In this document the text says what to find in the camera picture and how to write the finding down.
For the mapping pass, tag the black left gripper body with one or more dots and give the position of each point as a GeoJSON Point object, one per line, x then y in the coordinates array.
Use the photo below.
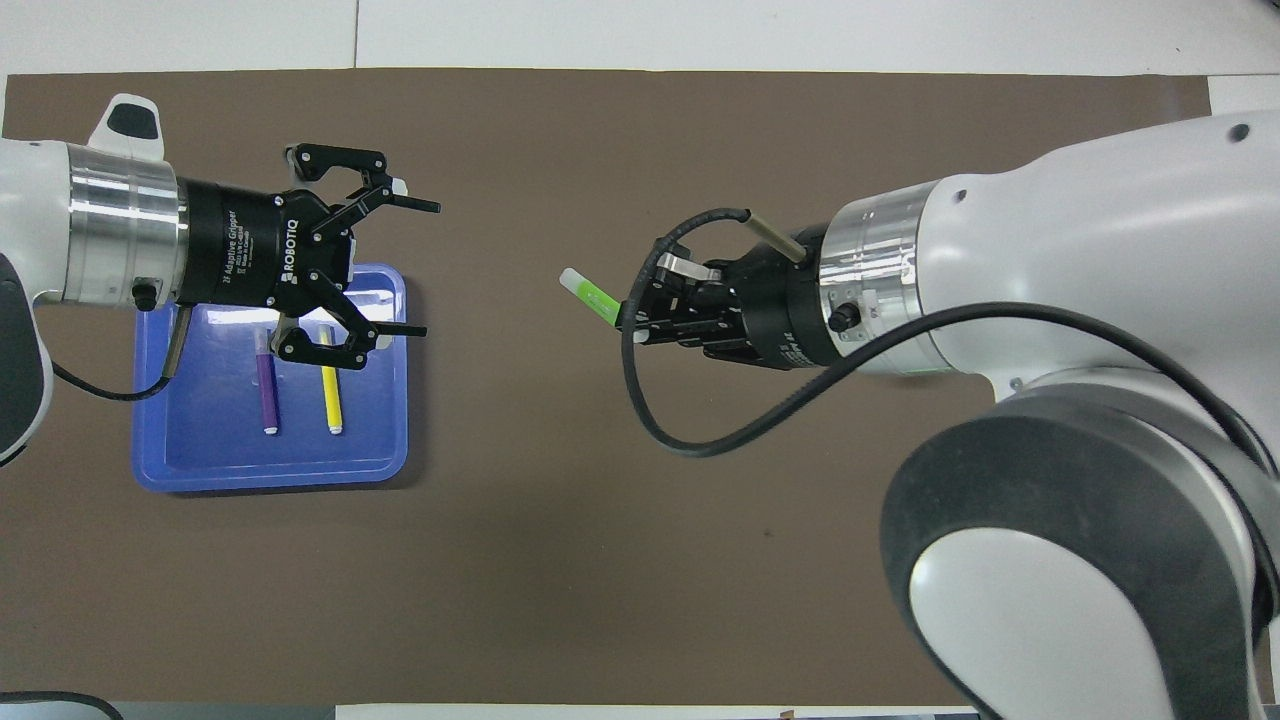
{"type": "Point", "coordinates": [250, 245]}

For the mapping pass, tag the blue plastic tray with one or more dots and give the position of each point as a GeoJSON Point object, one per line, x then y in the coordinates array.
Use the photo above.
{"type": "Point", "coordinates": [200, 430]}

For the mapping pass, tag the purple pen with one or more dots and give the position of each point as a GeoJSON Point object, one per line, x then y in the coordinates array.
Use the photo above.
{"type": "Point", "coordinates": [268, 395]}

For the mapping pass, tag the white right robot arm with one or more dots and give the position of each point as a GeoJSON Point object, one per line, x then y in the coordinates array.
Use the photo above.
{"type": "Point", "coordinates": [1080, 350]}

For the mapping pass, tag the brown table mat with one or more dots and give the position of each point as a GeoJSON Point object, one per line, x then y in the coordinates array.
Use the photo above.
{"type": "Point", "coordinates": [560, 560]}

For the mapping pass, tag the yellow pen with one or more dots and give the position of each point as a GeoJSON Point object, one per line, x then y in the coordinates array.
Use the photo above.
{"type": "Point", "coordinates": [333, 400]}

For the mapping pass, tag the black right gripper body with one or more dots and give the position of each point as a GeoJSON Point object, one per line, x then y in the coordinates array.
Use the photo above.
{"type": "Point", "coordinates": [785, 300]}

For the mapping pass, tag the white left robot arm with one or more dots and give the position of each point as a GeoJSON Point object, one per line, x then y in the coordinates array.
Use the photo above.
{"type": "Point", "coordinates": [60, 220]}

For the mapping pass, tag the green pen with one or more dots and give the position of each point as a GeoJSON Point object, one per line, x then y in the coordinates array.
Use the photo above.
{"type": "Point", "coordinates": [598, 298]}

